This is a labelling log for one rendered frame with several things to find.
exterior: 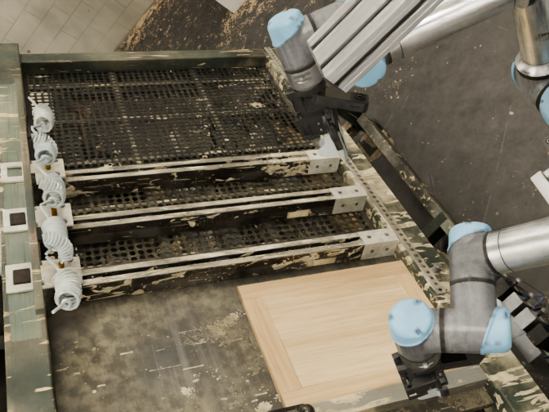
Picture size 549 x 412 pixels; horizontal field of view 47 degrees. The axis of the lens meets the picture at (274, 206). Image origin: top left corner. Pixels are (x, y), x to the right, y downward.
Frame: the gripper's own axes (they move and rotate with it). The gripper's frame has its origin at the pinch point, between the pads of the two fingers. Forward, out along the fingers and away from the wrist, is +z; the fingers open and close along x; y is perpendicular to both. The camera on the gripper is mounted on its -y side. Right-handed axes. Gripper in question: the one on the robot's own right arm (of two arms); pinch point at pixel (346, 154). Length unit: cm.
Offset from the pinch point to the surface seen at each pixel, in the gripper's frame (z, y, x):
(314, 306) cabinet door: 52, 26, -6
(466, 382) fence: 71, -11, 14
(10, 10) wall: 23, 356, -460
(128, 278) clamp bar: 20, 70, 0
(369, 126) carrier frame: 97, 18, -176
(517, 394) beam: 76, -23, 16
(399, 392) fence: 61, 5, 21
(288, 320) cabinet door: 48, 33, 1
